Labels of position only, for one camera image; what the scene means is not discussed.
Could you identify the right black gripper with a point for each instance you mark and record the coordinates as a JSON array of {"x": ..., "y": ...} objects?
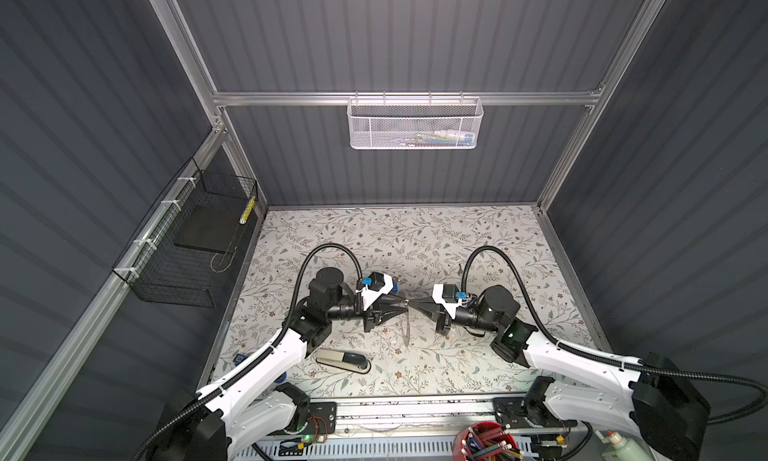
[{"x": 435, "y": 311}]

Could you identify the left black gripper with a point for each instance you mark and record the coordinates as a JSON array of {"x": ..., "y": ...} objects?
[{"x": 373, "y": 316}]

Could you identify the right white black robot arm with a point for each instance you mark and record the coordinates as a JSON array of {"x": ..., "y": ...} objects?
[{"x": 667, "y": 412}]

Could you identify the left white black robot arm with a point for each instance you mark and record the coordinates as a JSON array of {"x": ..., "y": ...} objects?
[{"x": 243, "y": 406}]

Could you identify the grey black stapler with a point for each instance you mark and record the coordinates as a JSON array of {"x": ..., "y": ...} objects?
[{"x": 344, "y": 360}]

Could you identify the red pencil cup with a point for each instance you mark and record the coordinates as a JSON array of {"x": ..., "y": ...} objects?
[{"x": 485, "y": 440}]

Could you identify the yellow marker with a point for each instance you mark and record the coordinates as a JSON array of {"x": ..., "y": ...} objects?
[{"x": 243, "y": 219}]

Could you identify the black foam pad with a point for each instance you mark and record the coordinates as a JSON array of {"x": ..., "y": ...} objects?
[{"x": 210, "y": 229}]

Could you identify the white glue bottle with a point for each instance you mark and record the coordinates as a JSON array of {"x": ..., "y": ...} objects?
[{"x": 620, "y": 448}]

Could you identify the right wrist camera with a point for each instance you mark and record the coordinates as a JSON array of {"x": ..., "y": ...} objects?
[{"x": 450, "y": 298}]

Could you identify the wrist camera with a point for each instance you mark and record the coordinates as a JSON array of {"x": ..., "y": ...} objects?
[
  {"x": 450, "y": 298},
  {"x": 375, "y": 286}
]

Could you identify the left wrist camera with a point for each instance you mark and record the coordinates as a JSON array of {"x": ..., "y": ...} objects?
[{"x": 375, "y": 286}]

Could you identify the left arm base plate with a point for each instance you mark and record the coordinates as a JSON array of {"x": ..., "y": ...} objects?
[{"x": 319, "y": 419}]

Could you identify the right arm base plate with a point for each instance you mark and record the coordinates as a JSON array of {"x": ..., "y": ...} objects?
[{"x": 517, "y": 412}]

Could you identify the white wire mesh basket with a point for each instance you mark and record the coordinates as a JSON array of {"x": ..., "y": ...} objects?
[{"x": 426, "y": 123}]

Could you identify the black wire basket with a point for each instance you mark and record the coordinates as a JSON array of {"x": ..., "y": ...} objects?
[{"x": 157, "y": 271}]

